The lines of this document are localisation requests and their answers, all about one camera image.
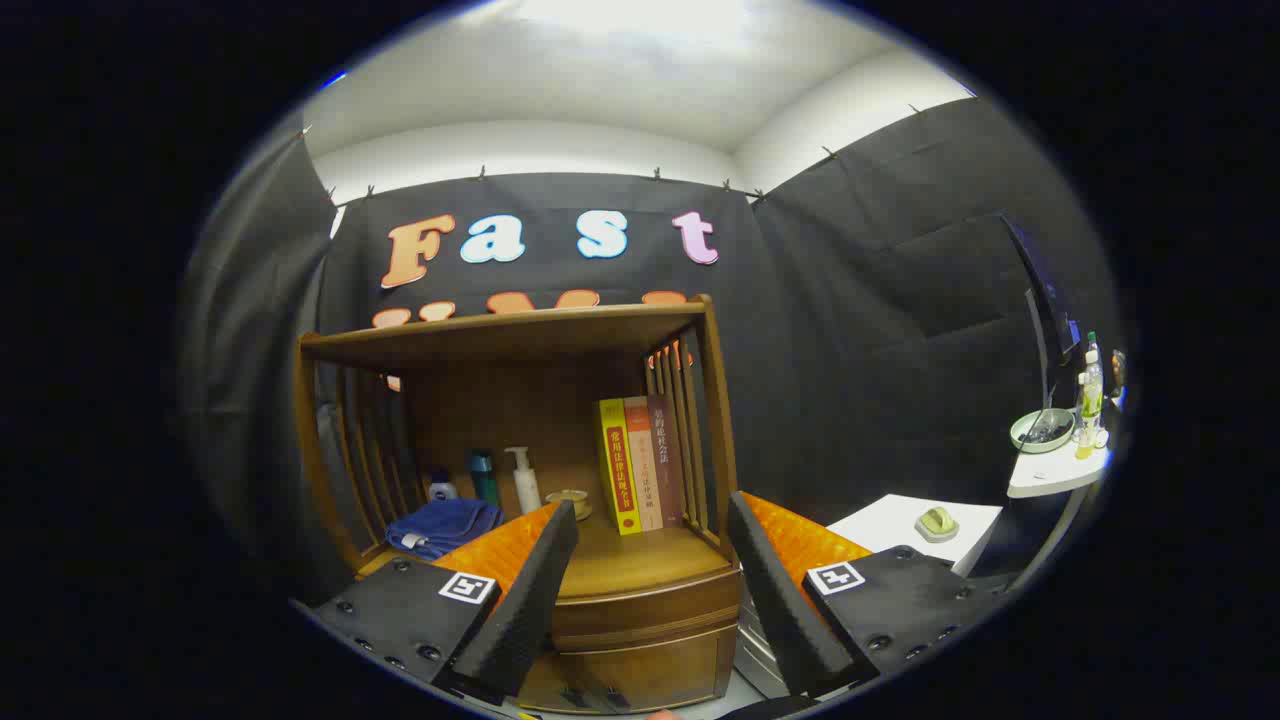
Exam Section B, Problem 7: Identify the wooden countertop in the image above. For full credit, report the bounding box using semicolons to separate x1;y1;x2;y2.
360;505;736;601

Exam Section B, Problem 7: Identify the black backdrop cloth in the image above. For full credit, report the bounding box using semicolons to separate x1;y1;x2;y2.
180;95;1121;601

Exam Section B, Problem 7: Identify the wooden cabinet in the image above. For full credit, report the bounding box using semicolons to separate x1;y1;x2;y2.
292;293;746;716

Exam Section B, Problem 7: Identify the yellow book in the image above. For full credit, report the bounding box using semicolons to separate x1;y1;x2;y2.
598;398;643;536

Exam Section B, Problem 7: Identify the cream orange book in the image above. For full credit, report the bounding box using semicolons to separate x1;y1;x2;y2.
624;396;665;532

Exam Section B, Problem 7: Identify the white round table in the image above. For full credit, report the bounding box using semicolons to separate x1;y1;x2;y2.
985;440;1113;591

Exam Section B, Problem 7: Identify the blue folded towel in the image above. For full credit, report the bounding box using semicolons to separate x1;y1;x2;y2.
385;497;504;561

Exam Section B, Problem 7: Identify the white side cabinet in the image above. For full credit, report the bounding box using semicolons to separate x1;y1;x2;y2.
735;493;1004;701

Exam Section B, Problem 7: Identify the dark monitor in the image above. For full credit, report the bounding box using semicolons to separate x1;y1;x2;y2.
1000;212;1083;411

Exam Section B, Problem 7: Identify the white pump bottle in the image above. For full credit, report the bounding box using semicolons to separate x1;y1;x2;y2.
503;446;542;516

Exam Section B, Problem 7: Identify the clear green-label drink bottle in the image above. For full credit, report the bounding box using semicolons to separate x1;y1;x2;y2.
1078;332;1105;446

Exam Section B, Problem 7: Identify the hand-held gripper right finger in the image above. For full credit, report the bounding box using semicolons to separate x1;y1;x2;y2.
725;490;1006;701

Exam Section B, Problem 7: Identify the wooden drawer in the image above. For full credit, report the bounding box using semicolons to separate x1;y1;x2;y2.
550;565;743;651

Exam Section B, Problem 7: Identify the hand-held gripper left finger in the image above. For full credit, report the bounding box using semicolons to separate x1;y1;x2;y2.
295;500;581;706

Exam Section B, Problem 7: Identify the green bowl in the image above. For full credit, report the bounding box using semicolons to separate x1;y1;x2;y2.
1010;408;1076;454

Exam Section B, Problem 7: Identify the wooden cabinet door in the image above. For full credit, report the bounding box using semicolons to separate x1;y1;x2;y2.
520;650;601;713
595;622;739;713

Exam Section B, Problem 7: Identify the brown book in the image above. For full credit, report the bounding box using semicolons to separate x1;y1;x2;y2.
647;393;688;528

